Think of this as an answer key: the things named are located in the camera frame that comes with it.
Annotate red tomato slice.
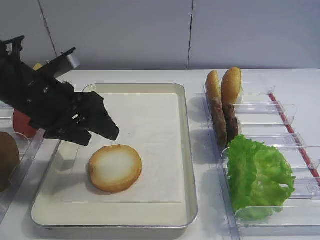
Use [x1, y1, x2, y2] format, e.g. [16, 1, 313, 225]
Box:
[13, 109, 38, 138]

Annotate clear acrylic rack right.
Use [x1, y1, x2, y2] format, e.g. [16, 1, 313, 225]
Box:
[195, 70, 320, 240]

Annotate yellow cheese slices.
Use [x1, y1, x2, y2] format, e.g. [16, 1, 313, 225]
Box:
[33, 63, 43, 71]

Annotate cream metal tray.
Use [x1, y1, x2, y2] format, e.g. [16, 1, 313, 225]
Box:
[30, 83, 198, 228]

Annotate sesame bun half right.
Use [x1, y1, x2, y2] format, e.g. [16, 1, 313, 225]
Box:
[221, 67, 242, 104]

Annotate green lettuce leaf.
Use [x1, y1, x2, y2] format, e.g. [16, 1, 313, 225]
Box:
[227, 135, 296, 221]

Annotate brown meat patty rear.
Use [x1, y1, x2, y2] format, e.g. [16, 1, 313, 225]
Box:
[222, 103, 240, 143]

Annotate sesame bun half left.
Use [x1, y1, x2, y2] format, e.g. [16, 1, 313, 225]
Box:
[205, 70, 222, 100]

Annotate clear acrylic rack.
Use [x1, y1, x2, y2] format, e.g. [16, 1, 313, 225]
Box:
[0, 102, 45, 221]
[195, 70, 320, 240]

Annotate brown meat patty front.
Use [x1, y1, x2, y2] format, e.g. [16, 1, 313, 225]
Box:
[210, 97, 228, 148]

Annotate sesame bun half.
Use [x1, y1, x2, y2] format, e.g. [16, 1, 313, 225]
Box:
[221, 67, 242, 104]
[205, 70, 222, 100]

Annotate cut bun bottom half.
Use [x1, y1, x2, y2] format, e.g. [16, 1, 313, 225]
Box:
[87, 144, 143, 193]

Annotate clear acrylic rack left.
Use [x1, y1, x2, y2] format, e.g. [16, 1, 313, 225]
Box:
[0, 102, 45, 221]

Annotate brown meat patty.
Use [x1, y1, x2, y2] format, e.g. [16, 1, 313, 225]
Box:
[222, 103, 240, 143]
[210, 97, 228, 148]

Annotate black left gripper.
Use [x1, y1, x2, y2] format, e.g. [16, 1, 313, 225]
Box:
[0, 35, 120, 146]

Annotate brown bun in left rack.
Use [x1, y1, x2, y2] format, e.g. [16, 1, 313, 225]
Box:
[0, 132, 20, 192]

